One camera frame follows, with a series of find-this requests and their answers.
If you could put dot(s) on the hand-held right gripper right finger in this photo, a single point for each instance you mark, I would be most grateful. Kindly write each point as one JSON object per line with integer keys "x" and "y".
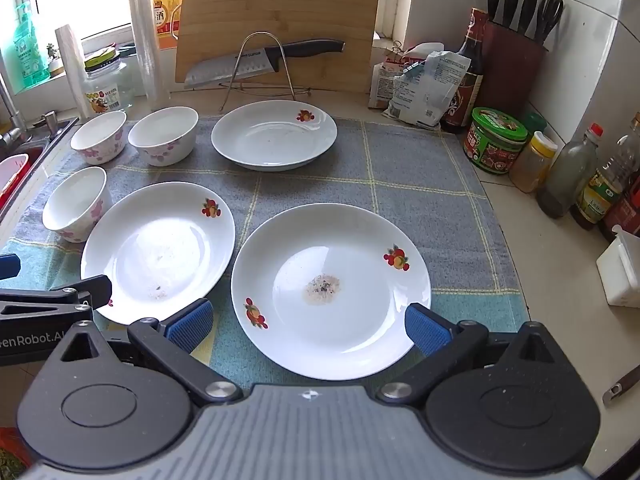
{"x": 425, "y": 330}

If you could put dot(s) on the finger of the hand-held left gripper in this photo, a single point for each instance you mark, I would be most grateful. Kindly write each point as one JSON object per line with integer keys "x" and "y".
{"x": 95, "y": 290}
{"x": 9, "y": 266}

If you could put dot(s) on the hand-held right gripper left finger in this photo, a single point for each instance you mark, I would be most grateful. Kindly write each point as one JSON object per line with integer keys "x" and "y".
{"x": 190, "y": 322}

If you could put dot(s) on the white plate with crumbs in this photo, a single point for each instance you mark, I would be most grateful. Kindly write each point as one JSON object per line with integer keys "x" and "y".
{"x": 160, "y": 240}

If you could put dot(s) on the white bowl pink flowers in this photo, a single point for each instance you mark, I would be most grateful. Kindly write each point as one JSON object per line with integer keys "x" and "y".
{"x": 75, "y": 205}
{"x": 165, "y": 140}
{"x": 100, "y": 142}

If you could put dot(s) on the white plate with centre stain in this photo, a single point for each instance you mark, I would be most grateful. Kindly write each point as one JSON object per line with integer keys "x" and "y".
{"x": 325, "y": 245}

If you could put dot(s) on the white fruit-print plate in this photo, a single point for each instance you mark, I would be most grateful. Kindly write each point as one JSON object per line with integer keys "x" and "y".
{"x": 272, "y": 132}

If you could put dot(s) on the red basin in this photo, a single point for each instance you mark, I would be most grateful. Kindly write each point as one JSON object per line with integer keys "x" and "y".
{"x": 12, "y": 175}

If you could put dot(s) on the red and green packet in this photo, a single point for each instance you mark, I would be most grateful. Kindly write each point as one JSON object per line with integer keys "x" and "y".
{"x": 10, "y": 455}

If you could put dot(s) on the steel sink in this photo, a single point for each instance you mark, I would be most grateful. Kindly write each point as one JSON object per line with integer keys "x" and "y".
{"x": 37, "y": 145}

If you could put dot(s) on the metal faucet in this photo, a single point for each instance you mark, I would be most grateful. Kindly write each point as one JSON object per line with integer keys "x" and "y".
{"x": 7, "y": 125}

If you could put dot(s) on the grey checked cloth mat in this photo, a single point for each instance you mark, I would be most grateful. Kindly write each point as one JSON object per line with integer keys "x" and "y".
{"x": 410, "y": 185}

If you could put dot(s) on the green-lidded sauce jar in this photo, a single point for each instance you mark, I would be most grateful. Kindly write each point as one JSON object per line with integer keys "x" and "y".
{"x": 492, "y": 145}

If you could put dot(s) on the yellow-capped spice jar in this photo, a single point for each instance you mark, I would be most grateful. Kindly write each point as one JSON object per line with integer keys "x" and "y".
{"x": 532, "y": 165}

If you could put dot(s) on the glass jar green lid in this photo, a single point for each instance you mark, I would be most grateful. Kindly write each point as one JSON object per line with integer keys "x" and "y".
{"x": 107, "y": 92}

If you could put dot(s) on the white plastic box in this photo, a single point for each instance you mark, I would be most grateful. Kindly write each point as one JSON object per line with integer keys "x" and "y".
{"x": 620, "y": 270}

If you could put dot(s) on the short cling film roll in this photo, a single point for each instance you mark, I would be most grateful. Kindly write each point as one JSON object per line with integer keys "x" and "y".
{"x": 74, "y": 70}

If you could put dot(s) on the red-capped glass bottle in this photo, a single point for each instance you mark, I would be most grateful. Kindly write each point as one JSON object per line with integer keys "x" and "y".
{"x": 567, "y": 175}

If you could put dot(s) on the small potted plant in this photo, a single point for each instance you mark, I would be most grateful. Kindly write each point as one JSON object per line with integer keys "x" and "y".
{"x": 54, "y": 57}

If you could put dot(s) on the green dish soap bottle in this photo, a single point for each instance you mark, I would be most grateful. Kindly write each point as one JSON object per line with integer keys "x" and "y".
{"x": 30, "y": 45}

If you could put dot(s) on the dark red bottle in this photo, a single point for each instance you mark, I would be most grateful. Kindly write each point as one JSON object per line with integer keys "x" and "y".
{"x": 625, "y": 215}

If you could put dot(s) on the yellow cooking oil bottle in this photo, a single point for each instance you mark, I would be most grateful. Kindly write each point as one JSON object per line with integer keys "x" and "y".
{"x": 605, "y": 185}

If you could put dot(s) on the small green-capped jar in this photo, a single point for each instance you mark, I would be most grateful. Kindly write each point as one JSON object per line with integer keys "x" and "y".
{"x": 536, "y": 122}

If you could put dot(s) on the white printed bag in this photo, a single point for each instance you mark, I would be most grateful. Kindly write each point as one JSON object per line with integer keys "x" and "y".
{"x": 430, "y": 90}

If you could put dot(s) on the orange printed bag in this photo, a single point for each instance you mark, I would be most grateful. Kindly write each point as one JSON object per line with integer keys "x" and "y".
{"x": 382, "y": 82}

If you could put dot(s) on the tall cling film roll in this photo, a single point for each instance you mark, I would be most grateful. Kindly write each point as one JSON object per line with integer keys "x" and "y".
{"x": 147, "y": 35}

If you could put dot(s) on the dark soy sauce bottle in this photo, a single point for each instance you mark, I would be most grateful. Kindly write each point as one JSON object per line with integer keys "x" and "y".
{"x": 470, "y": 65}

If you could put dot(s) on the dark red knife block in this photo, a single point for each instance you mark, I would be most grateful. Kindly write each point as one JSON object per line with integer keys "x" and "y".
{"x": 515, "y": 70}

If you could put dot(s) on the black binder clip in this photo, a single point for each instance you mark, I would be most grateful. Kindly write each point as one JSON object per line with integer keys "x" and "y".
{"x": 395, "y": 49}

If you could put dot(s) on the orange cooking wine bottle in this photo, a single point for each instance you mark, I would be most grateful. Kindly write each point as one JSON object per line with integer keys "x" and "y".
{"x": 165, "y": 15}

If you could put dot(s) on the bamboo cutting board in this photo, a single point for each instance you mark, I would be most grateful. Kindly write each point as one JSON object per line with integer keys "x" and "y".
{"x": 280, "y": 5}

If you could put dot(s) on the black scissors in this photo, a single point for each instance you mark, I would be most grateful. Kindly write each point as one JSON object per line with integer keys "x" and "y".
{"x": 547, "y": 17}

